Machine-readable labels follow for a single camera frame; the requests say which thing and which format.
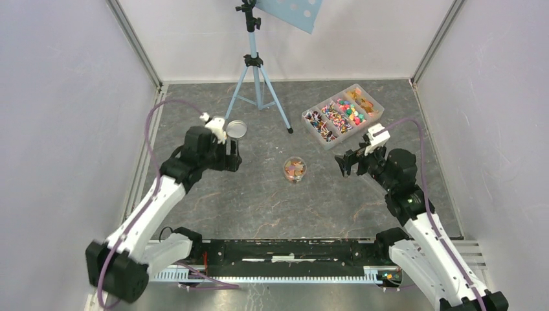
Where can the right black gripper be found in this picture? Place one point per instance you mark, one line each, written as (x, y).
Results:
(351, 157)

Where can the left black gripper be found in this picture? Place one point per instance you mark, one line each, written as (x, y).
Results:
(228, 162)

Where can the round metal lid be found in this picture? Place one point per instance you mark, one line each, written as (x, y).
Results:
(236, 129)

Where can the clear round jar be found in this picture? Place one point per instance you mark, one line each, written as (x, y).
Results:
(294, 169)

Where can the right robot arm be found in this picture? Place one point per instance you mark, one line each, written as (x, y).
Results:
(420, 246)

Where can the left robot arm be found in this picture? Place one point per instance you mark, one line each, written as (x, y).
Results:
(123, 264)

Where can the clear compartment candy tray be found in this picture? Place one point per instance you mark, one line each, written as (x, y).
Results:
(341, 116)

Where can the light blue tripod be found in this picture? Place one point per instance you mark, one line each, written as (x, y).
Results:
(265, 93)

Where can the light blue perforated board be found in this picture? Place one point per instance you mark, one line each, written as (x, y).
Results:
(300, 14)

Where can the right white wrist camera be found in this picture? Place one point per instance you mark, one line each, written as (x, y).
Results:
(377, 136)

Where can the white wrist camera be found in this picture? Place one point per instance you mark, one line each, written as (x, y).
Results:
(377, 136)
(216, 125)

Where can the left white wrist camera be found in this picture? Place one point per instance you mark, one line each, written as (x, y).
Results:
(216, 125)

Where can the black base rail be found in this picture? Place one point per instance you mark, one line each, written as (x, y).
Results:
(299, 258)

